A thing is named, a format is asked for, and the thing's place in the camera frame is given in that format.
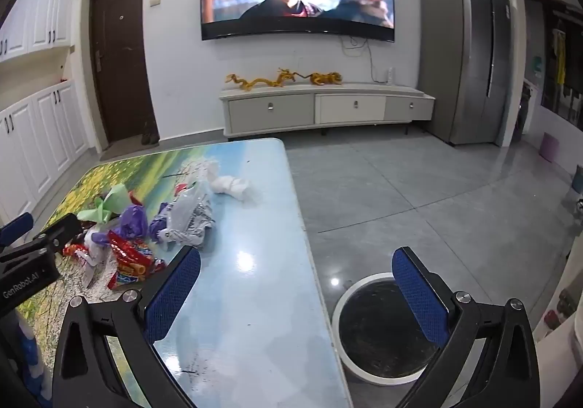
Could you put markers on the small red white wrapper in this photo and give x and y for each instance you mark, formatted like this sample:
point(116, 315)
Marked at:
point(75, 249)

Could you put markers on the white television cabinet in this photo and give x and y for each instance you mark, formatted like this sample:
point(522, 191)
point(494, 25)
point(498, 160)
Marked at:
point(273, 109)

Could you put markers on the clear plastic bag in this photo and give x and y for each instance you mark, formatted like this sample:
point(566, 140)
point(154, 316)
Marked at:
point(189, 207)

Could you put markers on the white tissue wad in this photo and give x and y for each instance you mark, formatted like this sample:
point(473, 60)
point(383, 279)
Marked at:
point(232, 187)

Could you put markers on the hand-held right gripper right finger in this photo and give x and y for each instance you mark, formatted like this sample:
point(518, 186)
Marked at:
point(419, 298)

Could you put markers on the yellow hanging cloth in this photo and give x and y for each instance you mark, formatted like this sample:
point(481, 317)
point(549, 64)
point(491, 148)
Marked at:
point(560, 57)

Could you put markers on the purple plastic wrapper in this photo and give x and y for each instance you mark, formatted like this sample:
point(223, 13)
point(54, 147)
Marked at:
point(158, 226)
point(134, 221)

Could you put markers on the golden dragon figurine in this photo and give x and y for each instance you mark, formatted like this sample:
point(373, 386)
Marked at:
point(289, 74)
point(248, 82)

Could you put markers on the black white printed wrapper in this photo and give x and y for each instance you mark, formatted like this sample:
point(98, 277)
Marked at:
point(198, 230)

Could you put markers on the round white trash bin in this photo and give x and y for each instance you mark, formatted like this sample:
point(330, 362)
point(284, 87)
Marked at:
point(373, 321)

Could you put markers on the blue white patterned cloth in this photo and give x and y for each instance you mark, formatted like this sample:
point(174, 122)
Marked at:
point(29, 344)

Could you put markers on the dark brown door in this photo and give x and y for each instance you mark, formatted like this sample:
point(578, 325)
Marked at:
point(120, 57)

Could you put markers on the red colourful snack wrapper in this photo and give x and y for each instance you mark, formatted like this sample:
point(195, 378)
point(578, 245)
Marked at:
point(132, 255)

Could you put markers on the white upper wall cabinet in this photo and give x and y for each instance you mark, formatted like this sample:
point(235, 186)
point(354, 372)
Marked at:
point(43, 12)

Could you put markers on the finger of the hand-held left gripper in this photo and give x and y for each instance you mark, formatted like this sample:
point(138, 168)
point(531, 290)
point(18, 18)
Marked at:
point(61, 232)
point(13, 228)

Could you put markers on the green plastic wrapper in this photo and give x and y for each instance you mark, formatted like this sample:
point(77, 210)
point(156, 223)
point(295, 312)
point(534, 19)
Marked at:
point(104, 207)

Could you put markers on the golden tiger figurine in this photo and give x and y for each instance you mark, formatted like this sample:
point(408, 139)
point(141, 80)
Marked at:
point(325, 78)

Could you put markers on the grey door mat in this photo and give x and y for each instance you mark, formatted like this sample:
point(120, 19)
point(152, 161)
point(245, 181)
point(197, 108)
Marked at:
point(127, 152)

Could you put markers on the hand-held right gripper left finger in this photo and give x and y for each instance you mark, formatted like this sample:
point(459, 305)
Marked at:
point(175, 294)

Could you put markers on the purple bin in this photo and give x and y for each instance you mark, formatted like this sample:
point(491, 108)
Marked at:
point(549, 148)

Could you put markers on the white lower cabinet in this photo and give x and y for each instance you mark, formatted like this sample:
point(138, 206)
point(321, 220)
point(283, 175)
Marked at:
point(45, 139)

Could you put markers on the pair of brown shoes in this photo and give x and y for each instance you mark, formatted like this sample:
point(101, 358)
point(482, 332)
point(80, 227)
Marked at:
point(148, 132)

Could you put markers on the small white bottle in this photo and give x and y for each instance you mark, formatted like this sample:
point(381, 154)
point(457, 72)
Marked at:
point(390, 75)

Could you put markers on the grey refrigerator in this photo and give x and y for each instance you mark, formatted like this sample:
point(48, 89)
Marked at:
point(460, 57)

